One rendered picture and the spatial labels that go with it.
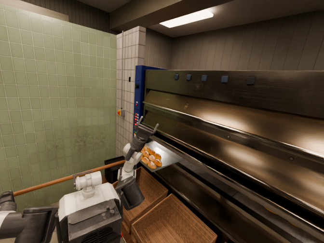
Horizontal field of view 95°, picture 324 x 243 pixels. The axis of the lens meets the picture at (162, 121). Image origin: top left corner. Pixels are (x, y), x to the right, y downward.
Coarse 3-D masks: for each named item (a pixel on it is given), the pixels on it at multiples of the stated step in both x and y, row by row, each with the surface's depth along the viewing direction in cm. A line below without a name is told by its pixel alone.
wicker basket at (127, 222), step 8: (144, 176) 194; (152, 176) 182; (112, 184) 178; (144, 184) 191; (152, 184) 181; (160, 184) 171; (144, 192) 188; (152, 192) 178; (160, 192) 169; (144, 200) 179; (152, 200) 176; (160, 200) 159; (136, 208) 167; (144, 208) 168; (128, 216) 156; (136, 216) 140; (128, 224) 138; (128, 232) 140
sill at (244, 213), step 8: (176, 168) 152; (184, 168) 147; (192, 176) 136; (200, 176) 136; (200, 184) 130; (208, 184) 126; (216, 192) 118; (224, 192) 118; (224, 200) 113; (232, 200) 111; (240, 208) 104; (248, 208) 105; (248, 216) 101; (256, 216) 99; (256, 224) 97; (264, 224) 94; (272, 224) 94; (272, 232) 90; (280, 232) 89; (280, 240) 88; (288, 240) 85; (296, 240) 85
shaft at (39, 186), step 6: (114, 162) 140; (120, 162) 142; (96, 168) 129; (102, 168) 131; (84, 174) 122; (54, 180) 110; (60, 180) 112; (66, 180) 114; (36, 186) 103; (42, 186) 105; (18, 192) 97; (24, 192) 99
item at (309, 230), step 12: (180, 156) 124; (192, 156) 124; (204, 168) 107; (216, 168) 110; (240, 180) 99; (264, 192) 90; (264, 204) 79; (288, 204) 82; (288, 216) 72; (312, 216) 76; (300, 228) 68
